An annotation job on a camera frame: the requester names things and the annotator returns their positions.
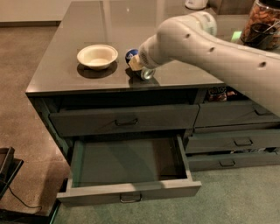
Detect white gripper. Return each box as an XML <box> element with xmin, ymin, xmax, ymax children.
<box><xmin>129</xmin><ymin>36</ymin><xmax>172</xmax><ymax>71</ymax></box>

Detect blue pepsi can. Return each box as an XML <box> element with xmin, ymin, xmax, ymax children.
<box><xmin>125</xmin><ymin>49</ymin><xmax>155</xmax><ymax>81</ymax></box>

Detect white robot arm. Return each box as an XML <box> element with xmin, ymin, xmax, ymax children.
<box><xmin>129</xmin><ymin>11</ymin><xmax>280</xmax><ymax>116</ymax></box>

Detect grey top left drawer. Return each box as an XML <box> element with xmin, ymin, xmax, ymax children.
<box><xmin>49</xmin><ymin>104</ymin><xmax>199</xmax><ymax>137</ymax></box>

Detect open grey middle drawer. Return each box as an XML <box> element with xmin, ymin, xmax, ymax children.
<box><xmin>57</xmin><ymin>136</ymin><xmax>201</xmax><ymax>206</ymax></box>

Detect right middle snack drawer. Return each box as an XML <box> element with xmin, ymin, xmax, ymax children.
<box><xmin>185</xmin><ymin>129</ymin><xmax>280</xmax><ymax>154</ymax></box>

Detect snack drawer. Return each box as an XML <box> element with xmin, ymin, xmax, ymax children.
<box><xmin>188</xmin><ymin>152</ymin><xmax>280</xmax><ymax>172</ymax></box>
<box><xmin>185</xmin><ymin>129</ymin><xmax>280</xmax><ymax>154</ymax></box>

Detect grey top right drawer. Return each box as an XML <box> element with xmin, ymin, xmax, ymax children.
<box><xmin>195</xmin><ymin>101</ymin><xmax>280</xmax><ymax>128</ymax></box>

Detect right bottom snack drawer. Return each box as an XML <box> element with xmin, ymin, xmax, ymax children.
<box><xmin>188</xmin><ymin>152</ymin><xmax>280</xmax><ymax>172</ymax></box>

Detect white paper bowl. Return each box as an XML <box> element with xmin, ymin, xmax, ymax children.
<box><xmin>77</xmin><ymin>45</ymin><xmax>118</xmax><ymax>70</ymax></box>

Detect grey counter cabinet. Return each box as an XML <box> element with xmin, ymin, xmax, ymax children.
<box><xmin>25</xmin><ymin>0</ymin><xmax>280</xmax><ymax>165</ymax></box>

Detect white container on counter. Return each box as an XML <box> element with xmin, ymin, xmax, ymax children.
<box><xmin>185</xmin><ymin>0</ymin><xmax>208</xmax><ymax>11</ymax></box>

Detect snack bags in shelf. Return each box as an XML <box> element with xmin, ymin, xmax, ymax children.
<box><xmin>206</xmin><ymin>86</ymin><xmax>242</xmax><ymax>102</ymax></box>

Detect black cup with utensil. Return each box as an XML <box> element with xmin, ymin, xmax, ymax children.
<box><xmin>244</xmin><ymin>23</ymin><xmax>277</xmax><ymax>50</ymax></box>

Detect glass jar of nuts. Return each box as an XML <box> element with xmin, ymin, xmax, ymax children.
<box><xmin>241</xmin><ymin>0</ymin><xmax>280</xmax><ymax>50</ymax></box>

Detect black cart frame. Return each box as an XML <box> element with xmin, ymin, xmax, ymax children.
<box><xmin>0</xmin><ymin>147</ymin><xmax>60</xmax><ymax>224</ymax></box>

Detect black cable on floor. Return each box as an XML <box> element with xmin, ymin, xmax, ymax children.
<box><xmin>0</xmin><ymin>178</ymin><xmax>43</xmax><ymax>214</ymax></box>

